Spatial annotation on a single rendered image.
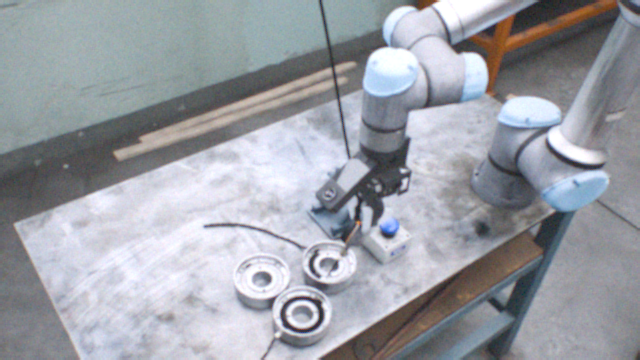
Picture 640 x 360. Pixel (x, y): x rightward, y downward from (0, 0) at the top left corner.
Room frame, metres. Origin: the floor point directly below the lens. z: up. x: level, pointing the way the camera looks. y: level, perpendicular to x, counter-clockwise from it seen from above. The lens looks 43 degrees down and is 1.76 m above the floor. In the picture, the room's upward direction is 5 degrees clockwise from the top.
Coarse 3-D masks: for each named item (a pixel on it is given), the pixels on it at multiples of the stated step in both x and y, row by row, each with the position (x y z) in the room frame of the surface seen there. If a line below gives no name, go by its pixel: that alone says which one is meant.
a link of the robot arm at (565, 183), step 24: (624, 0) 0.93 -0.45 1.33; (624, 24) 0.93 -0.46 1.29; (624, 48) 0.91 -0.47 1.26; (600, 72) 0.92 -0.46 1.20; (624, 72) 0.90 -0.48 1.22; (600, 96) 0.90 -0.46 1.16; (624, 96) 0.89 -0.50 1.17; (576, 120) 0.91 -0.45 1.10; (600, 120) 0.89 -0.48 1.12; (552, 144) 0.91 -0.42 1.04; (576, 144) 0.90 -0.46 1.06; (600, 144) 0.89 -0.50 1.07; (528, 168) 0.93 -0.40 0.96; (552, 168) 0.89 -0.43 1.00; (576, 168) 0.87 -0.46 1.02; (600, 168) 0.88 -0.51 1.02; (552, 192) 0.86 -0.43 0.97; (576, 192) 0.86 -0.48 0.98; (600, 192) 0.88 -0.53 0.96
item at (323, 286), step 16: (304, 256) 0.77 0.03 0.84; (320, 256) 0.78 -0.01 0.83; (336, 256) 0.78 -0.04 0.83; (352, 256) 0.78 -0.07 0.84; (304, 272) 0.73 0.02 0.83; (320, 272) 0.74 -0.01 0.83; (336, 272) 0.74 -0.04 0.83; (352, 272) 0.73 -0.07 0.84; (320, 288) 0.71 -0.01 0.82; (336, 288) 0.71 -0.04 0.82
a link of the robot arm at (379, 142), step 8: (360, 120) 0.78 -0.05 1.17; (360, 128) 0.77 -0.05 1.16; (368, 128) 0.80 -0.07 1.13; (360, 136) 0.77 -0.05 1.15; (368, 136) 0.75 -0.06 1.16; (376, 136) 0.74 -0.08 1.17; (384, 136) 0.74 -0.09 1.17; (392, 136) 0.74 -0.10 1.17; (400, 136) 0.75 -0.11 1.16; (368, 144) 0.75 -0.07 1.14; (376, 144) 0.74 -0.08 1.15; (384, 144) 0.74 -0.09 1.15; (392, 144) 0.74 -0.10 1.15; (400, 144) 0.76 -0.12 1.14; (384, 152) 0.75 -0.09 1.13
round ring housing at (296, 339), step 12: (300, 288) 0.69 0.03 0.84; (312, 288) 0.69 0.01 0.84; (276, 300) 0.66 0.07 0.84; (324, 300) 0.67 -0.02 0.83; (276, 312) 0.64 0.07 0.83; (288, 312) 0.64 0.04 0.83; (300, 312) 0.66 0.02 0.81; (312, 312) 0.65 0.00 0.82; (276, 324) 0.61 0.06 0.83; (300, 324) 0.62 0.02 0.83; (312, 324) 0.62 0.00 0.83; (324, 324) 0.62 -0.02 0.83; (288, 336) 0.59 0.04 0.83; (300, 336) 0.59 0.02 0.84; (312, 336) 0.59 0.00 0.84
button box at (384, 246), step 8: (376, 232) 0.84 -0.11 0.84; (384, 232) 0.84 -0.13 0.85; (400, 232) 0.84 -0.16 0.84; (368, 240) 0.83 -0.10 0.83; (376, 240) 0.82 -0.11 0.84; (384, 240) 0.82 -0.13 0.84; (392, 240) 0.82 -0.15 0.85; (400, 240) 0.82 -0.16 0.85; (408, 240) 0.83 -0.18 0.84; (368, 248) 0.83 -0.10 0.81; (376, 248) 0.81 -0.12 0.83; (384, 248) 0.80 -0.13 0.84; (392, 248) 0.80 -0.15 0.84; (400, 248) 0.82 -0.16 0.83; (408, 248) 0.83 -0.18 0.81; (376, 256) 0.81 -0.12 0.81; (384, 256) 0.79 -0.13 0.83; (392, 256) 0.80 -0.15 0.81
